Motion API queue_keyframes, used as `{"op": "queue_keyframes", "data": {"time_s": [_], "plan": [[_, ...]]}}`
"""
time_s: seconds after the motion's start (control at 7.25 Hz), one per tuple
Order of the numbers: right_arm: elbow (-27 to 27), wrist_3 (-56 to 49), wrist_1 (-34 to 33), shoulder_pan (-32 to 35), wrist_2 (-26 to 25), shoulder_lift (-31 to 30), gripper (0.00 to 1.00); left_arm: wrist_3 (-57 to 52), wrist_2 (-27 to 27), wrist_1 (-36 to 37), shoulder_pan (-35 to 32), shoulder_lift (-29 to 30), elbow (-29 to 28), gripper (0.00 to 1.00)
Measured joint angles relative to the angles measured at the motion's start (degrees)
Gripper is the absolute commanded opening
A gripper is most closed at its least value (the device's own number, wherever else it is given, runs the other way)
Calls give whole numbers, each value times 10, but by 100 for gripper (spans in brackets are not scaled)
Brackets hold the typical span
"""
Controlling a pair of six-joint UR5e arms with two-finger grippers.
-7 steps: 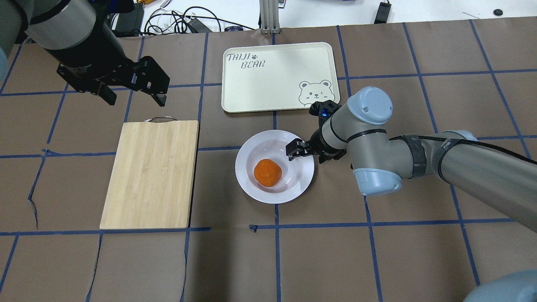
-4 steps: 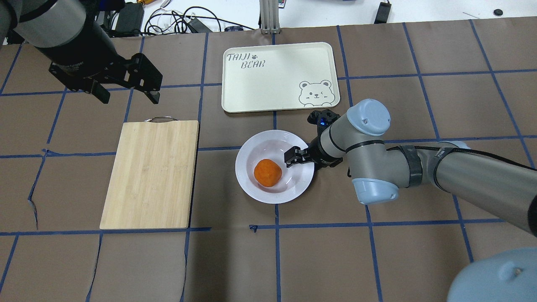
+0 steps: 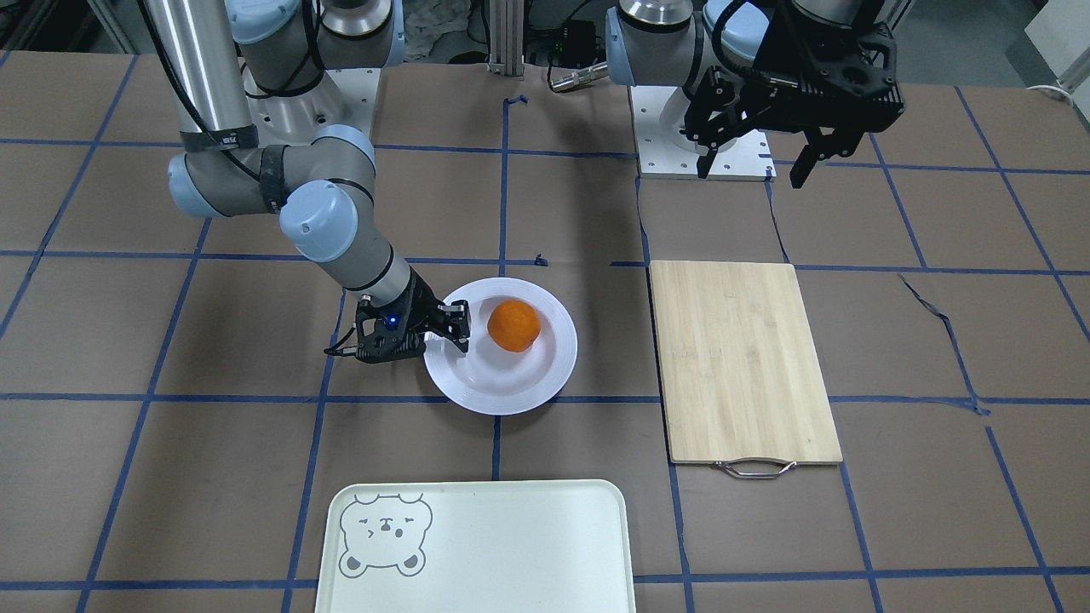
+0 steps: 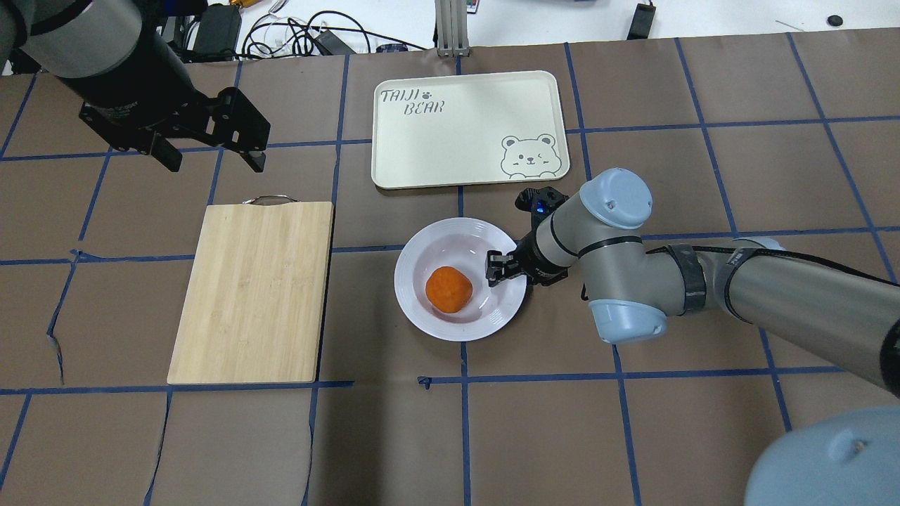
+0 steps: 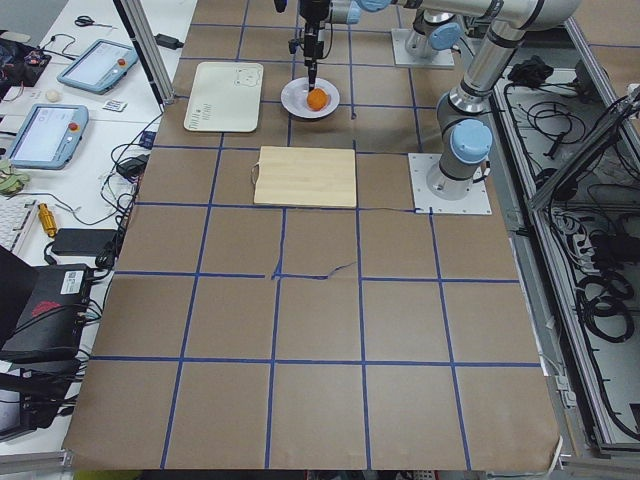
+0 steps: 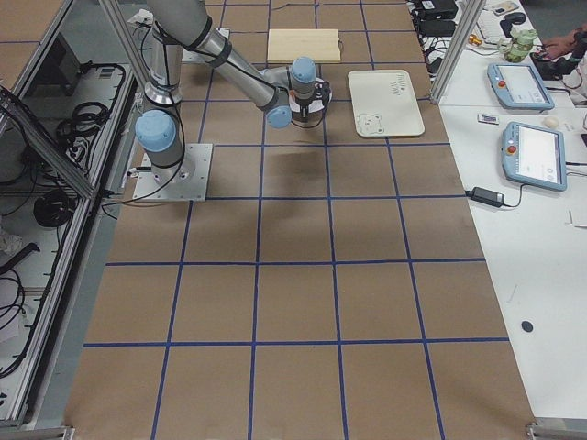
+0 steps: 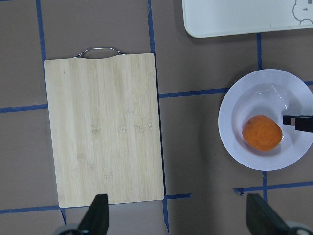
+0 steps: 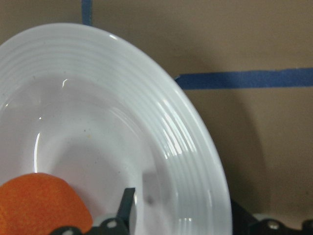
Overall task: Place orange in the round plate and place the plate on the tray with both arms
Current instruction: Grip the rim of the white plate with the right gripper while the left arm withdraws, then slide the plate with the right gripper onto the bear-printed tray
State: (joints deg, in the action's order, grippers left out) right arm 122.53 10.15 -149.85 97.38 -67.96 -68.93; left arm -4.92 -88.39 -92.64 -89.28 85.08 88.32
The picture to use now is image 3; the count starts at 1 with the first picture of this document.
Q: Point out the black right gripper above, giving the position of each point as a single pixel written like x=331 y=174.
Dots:
x=423 y=310

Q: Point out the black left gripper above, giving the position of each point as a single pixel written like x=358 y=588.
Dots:
x=739 y=92

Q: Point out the orange fruit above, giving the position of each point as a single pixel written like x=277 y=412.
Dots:
x=514 y=325

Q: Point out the white round plate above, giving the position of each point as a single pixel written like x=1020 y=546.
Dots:
x=488 y=379

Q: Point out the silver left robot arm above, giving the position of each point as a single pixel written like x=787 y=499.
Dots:
x=651 y=47

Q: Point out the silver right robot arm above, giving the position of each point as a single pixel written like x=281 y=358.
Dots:
x=320 y=190

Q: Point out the cream tray with bear print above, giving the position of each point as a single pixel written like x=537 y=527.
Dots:
x=496 y=546

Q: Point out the wooden cutting board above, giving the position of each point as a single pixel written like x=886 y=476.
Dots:
x=741 y=380

